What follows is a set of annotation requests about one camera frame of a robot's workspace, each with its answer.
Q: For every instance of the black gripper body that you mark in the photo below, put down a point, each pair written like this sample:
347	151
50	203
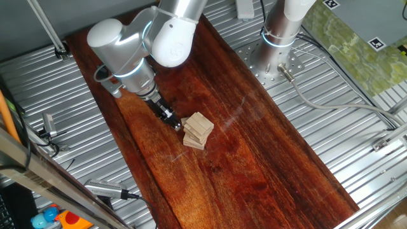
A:
159	106

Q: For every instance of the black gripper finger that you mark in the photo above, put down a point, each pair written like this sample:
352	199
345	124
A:
175	119
171	124

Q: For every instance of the light wooden Jenga block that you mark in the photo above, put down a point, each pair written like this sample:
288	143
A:
184	121

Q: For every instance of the light wooden Jenga tower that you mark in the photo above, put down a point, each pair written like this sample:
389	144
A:
199	125

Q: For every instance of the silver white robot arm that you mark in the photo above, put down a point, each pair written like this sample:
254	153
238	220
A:
127	47

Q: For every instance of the dark red wooden board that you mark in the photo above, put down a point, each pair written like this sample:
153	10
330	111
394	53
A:
222	175

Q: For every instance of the black pole clamp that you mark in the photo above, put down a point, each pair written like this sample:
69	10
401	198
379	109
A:
62	52

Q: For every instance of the silver tripod pole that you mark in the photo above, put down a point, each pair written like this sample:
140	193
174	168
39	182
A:
48	29

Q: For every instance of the orange and blue objects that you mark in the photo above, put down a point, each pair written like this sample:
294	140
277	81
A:
71	219

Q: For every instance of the orange pole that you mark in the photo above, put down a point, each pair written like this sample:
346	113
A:
7	117

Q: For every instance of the light blue toy ball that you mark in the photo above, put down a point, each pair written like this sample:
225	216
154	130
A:
39	221

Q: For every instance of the black keyboard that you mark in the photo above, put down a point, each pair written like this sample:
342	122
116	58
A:
4	213

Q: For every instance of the green patterned mat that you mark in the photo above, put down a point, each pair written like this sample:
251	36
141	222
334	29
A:
356	54

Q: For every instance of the black white marker tag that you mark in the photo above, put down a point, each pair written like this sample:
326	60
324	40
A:
377	44
331	4

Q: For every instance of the grey board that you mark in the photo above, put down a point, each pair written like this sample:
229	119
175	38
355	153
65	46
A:
375	19

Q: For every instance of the yellow black object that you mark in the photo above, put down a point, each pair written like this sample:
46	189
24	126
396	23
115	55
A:
403	50

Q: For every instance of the silver camera bracket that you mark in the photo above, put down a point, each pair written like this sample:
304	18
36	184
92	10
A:
114	89

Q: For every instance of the ribbed silver camera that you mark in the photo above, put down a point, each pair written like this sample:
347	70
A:
103	188

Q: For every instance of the silver perforated base plate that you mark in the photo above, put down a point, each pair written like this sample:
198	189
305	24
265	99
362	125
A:
243	52

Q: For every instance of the black camera stand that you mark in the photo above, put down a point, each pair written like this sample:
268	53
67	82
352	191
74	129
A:
105	201

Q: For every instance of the silver camera stand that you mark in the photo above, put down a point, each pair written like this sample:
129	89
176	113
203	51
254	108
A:
64	147

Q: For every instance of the small grey camera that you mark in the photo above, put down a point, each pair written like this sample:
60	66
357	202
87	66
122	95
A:
49	124

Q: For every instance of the stainless metal frame beam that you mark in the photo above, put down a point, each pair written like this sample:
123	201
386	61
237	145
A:
38	175

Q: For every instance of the aluminium profile with bracket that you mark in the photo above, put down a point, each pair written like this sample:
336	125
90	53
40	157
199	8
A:
391	136

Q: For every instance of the aluminium frame rail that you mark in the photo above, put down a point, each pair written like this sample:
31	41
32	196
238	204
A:
372	211

